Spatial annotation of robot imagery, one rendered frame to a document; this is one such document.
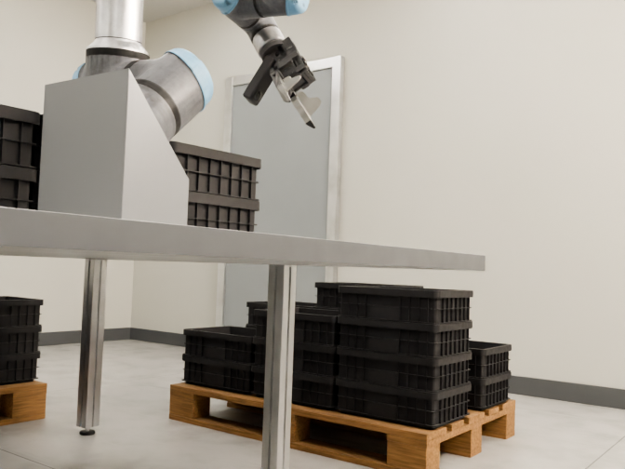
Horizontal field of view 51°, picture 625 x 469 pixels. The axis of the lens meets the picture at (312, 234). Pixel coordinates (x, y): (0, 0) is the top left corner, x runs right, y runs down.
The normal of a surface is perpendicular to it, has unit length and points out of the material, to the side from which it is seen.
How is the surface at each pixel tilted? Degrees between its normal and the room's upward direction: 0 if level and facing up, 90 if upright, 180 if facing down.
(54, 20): 90
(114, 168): 90
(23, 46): 90
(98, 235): 90
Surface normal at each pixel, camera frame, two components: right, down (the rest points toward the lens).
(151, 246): 0.80, 0.00
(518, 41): -0.59, -0.07
